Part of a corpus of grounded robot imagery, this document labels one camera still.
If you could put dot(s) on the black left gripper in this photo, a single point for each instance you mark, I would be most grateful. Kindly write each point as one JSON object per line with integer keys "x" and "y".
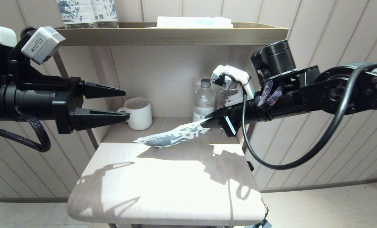
{"x": 63, "y": 110}

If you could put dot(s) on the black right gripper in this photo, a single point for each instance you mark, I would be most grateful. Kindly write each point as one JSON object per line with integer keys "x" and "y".
{"x": 239, "y": 115}

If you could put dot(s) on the white horse-print pouch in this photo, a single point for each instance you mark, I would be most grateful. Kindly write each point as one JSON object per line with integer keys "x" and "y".
{"x": 169, "y": 139}

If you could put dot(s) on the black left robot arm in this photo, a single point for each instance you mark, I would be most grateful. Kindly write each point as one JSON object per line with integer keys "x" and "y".
{"x": 14, "y": 98}

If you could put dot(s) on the clear water bottle dark cap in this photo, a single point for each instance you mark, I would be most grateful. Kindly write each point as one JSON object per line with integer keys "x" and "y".
{"x": 222, "y": 100}
{"x": 203, "y": 101}

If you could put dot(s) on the white ribbed mug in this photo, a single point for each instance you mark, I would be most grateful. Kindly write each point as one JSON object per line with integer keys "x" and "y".
{"x": 140, "y": 114}

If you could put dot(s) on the small black knob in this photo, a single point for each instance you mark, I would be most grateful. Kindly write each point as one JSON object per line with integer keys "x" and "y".
{"x": 250, "y": 165}

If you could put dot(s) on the black braided right arm sleeve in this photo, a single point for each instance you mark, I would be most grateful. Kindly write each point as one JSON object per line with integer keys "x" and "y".
{"x": 269, "y": 95}

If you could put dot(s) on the beige wooden shelf unit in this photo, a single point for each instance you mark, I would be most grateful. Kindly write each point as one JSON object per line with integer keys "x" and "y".
{"x": 163, "y": 36}

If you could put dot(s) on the patterned packages on top shelf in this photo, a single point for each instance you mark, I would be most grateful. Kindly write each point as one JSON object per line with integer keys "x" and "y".
{"x": 77, "y": 12}

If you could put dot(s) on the white blue flat package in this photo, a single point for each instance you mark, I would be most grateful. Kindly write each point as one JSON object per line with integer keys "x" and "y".
{"x": 194, "y": 22}

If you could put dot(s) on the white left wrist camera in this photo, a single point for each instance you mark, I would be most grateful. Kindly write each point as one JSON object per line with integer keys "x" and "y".
{"x": 42, "y": 44}

